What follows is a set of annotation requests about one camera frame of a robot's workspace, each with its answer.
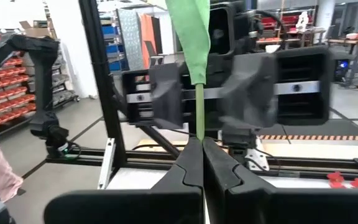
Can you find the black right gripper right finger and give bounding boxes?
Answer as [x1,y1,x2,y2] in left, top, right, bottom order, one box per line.
[203,137,358,224]

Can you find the silver corner plate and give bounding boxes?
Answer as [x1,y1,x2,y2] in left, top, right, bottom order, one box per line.
[97,138,117,190]

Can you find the wooden workbench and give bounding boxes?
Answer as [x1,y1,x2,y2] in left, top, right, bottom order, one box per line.
[324,35,358,88]

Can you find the black mat orange striped edge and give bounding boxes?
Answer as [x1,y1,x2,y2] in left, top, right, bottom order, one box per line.
[258,134,358,141]

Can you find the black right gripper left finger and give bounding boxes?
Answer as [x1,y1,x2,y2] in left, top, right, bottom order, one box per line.
[44,138,204,224]

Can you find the brown cardboard box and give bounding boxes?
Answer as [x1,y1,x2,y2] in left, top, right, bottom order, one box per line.
[19,20,51,38]

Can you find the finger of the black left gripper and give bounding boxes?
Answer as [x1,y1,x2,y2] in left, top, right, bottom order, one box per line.
[149,63,185,130]
[219,54,278,129]

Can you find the shelf with red bins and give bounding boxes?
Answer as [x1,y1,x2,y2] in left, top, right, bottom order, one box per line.
[0,30,80,138]

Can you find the red artificial tulip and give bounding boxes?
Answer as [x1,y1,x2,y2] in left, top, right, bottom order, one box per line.
[165,0,211,143]

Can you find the red artificial flower bunch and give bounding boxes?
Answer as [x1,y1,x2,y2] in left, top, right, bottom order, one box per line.
[326,170,358,189]

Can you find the blue storage bins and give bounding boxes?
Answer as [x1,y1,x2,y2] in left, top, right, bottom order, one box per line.
[100,17,127,74]

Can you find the silver mounting bracket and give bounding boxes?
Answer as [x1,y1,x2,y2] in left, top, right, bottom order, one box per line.
[244,146,270,172]

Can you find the orange panel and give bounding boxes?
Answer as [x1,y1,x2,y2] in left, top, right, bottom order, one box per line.
[140,14,158,68]

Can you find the grey pegboard panel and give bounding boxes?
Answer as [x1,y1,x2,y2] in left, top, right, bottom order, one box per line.
[116,8,144,71]

